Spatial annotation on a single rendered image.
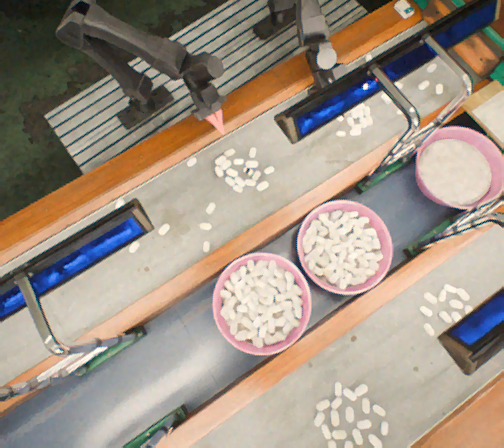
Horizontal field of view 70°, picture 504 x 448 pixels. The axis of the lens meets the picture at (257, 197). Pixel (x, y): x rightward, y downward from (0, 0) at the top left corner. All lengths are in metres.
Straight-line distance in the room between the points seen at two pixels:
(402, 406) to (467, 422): 0.15
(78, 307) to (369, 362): 0.81
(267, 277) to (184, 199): 0.34
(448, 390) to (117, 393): 0.89
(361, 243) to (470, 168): 0.43
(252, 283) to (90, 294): 0.46
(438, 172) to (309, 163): 0.40
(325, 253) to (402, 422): 0.46
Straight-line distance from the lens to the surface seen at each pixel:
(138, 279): 1.10
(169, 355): 1.15
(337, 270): 1.07
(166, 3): 2.62
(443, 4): 1.44
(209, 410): 1.05
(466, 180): 1.29
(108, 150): 1.33
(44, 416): 1.29
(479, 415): 1.18
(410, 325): 1.12
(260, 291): 1.04
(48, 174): 2.22
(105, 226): 0.75
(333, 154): 1.16
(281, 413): 1.07
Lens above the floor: 1.78
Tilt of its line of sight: 73 degrees down
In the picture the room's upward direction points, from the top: 2 degrees counter-clockwise
